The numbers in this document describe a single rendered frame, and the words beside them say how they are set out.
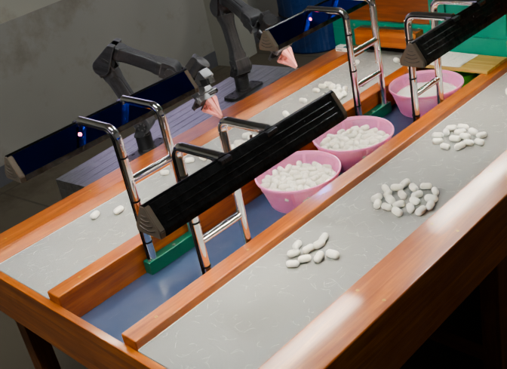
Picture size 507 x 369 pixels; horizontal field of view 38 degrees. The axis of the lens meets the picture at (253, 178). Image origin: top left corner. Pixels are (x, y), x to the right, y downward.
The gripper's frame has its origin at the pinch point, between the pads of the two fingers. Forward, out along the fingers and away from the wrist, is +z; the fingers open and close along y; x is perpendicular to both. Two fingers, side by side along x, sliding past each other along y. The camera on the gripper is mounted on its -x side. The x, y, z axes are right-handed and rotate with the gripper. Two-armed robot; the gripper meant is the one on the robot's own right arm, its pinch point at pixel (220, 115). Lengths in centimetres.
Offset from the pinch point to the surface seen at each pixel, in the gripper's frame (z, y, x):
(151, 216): 41, -87, -71
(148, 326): 52, -89, -38
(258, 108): 2.3, 20.9, 6.4
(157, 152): -4.0, -23.7, 10.1
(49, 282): 21, -89, -8
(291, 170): 36.5, -10.3, -20.0
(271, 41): 0.2, 9.5, -34.2
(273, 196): 41, -27, -25
